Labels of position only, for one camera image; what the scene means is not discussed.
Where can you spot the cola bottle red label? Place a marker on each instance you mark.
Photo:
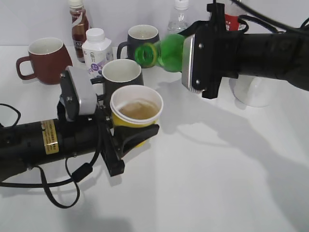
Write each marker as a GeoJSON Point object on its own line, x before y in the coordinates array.
{"type": "Point", "coordinates": [232, 11]}

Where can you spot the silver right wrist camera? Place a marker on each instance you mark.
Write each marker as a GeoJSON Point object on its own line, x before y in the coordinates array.
{"type": "Point", "coordinates": [193, 73]}

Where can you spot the green plastic soda bottle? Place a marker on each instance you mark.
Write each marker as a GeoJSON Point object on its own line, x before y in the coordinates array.
{"type": "Point", "coordinates": [166, 53]}

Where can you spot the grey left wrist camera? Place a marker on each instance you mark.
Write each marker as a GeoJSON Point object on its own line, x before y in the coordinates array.
{"type": "Point", "coordinates": [77, 100]}

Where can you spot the black mug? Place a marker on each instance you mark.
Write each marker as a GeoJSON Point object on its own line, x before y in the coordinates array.
{"type": "Point", "coordinates": [116, 74]}
{"type": "Point", "coordinates": [137, 36]}

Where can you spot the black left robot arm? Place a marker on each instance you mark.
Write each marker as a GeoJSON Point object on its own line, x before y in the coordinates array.
{"type": "Point", "coordinates": [28, 145]}

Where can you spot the white yogurt drink bottle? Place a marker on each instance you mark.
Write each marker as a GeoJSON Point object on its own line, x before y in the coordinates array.
{"type": "Point", "coordinates": [97, 50]}

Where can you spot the clear water bottle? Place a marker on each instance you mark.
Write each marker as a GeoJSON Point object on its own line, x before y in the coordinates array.
{"type": "Point", "coordinates": [179, 17]}

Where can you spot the brown coffee drink bottle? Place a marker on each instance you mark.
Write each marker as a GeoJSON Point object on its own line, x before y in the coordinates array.
{"type": "Point", "coordinates": [79, 26]}

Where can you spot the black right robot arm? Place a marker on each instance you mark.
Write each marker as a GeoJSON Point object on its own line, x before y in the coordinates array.
{"type": "Point", "coordinates": [281, 54]}

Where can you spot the white ceramic mug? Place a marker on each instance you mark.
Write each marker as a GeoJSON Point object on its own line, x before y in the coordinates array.
{"type": "Point", "coordinates": [255, 91]}

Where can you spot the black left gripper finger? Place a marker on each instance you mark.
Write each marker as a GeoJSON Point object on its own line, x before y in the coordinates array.
{"type": "Point", "coordinates": [127, 138]}
{"type": "Point", "coordinates": [106, 110]}

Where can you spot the yellow paper cup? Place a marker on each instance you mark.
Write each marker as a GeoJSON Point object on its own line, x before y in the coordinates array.
{"type": "Point", "coordinates": [135, 106]}

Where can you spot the black mug front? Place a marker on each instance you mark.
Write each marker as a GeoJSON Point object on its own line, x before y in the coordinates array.
{"type": "Point", "coordinates": [116, 74]}

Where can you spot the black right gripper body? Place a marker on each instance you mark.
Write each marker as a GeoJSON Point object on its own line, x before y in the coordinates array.
{"type": "Point", "coordinates": [220, 45]}

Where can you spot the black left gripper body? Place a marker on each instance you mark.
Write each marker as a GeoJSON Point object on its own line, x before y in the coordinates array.
{"type": "Point", "coordinates": [109, 153]}

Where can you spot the black mug back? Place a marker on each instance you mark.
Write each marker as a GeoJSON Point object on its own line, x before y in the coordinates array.
{"type": "Point", "coordinates": [137, 36]}

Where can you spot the brown ceramic mug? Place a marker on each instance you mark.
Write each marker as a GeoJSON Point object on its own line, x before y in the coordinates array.
{"type": "Point", "coordinates": [48, 57]}

